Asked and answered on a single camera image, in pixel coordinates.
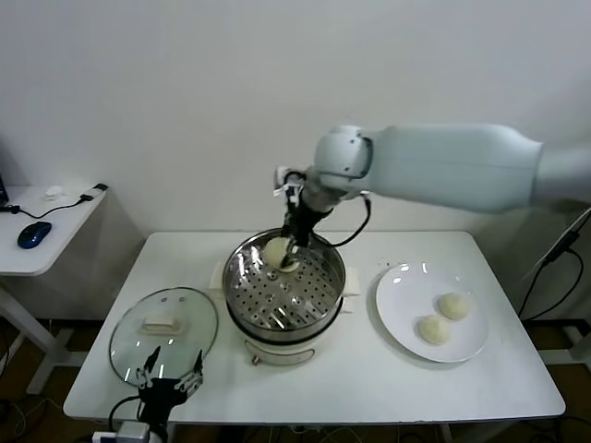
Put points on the white side desk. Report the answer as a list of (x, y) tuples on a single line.
[(55, 240)]

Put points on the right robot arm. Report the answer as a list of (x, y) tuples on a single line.
[(461, 161)]

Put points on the stainless steel steamer basket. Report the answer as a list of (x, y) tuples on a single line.
[(295, 300)]

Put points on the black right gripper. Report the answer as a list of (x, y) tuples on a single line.
[(302, 223)]

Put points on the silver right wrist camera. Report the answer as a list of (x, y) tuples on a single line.
[(282, 182)]

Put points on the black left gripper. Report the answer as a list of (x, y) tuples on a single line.
[(161, 397)]

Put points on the white round plate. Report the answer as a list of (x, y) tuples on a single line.
[(401, 314)]

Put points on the blue computer mouse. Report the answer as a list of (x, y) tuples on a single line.
[(34, 234)]

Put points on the small white object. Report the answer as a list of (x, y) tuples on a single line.
[(54, 192)]

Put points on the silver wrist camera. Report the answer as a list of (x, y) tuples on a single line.
[(134, 432), (282, 182)]

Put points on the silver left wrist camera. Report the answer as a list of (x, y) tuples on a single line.
[(134, 432)]

